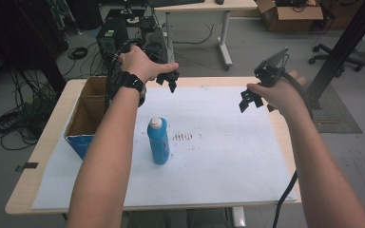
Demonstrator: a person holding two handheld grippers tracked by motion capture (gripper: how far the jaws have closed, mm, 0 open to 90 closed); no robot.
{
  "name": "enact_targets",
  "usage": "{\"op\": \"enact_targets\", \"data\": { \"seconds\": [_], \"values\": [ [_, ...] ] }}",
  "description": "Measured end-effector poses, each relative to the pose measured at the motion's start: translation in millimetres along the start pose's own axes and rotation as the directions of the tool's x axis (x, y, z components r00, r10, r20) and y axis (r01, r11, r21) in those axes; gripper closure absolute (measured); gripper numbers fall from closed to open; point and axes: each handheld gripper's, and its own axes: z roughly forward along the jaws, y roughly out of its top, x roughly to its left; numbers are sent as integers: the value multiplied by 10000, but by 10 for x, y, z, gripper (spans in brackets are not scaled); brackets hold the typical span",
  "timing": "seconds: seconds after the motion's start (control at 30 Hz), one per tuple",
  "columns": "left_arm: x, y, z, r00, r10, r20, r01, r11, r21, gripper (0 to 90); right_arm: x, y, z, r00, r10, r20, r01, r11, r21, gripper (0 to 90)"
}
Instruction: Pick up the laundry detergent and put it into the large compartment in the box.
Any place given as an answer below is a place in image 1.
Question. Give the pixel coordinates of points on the white desk with legs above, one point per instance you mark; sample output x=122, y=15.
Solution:
x=202, y=5

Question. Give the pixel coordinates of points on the dark curtain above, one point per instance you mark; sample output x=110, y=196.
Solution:
x=28, y=31

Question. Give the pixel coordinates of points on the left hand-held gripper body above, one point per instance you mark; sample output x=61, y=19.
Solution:
x=154, y=42

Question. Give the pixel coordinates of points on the dark grey floor mat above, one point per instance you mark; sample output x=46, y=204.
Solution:
x=336, y=117

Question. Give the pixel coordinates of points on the person's right hand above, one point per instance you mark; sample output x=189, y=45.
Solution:
x=282, y=93

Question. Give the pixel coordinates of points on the black computer tower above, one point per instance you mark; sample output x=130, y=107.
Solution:
x=111, y=39

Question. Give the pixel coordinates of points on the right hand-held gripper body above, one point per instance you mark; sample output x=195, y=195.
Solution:
x=270, y=72

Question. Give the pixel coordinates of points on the black metal stand post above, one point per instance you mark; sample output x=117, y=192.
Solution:
x=345, y=47

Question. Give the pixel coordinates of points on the white table leg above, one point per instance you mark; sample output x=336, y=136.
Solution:
x=238, y=218

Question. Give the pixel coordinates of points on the black wristwatch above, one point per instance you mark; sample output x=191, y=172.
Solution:
x=133, y=81

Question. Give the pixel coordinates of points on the black keyboard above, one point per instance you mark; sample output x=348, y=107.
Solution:
x=174, y=2

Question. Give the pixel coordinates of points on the black office chair base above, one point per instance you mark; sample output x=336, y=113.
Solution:
x=336, y=57

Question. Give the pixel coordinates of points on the black computer mouse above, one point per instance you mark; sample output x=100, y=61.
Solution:
x=219, y=1

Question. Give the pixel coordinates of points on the blue bottle with white cap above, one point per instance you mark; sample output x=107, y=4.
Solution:
x=158, y=145

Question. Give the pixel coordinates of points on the black tape strip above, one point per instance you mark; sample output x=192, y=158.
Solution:
x=30, y=165

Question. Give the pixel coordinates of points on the brown cardboard box with flaps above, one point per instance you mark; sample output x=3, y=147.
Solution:
x=290, y=15

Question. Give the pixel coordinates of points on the person's left hand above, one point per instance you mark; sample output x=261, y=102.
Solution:
x=139, y=65

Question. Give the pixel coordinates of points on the person's grey trousers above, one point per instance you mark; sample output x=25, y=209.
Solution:
x=171, y=220

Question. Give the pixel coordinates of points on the large white paper sheet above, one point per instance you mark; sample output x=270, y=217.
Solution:
x=221, y=164

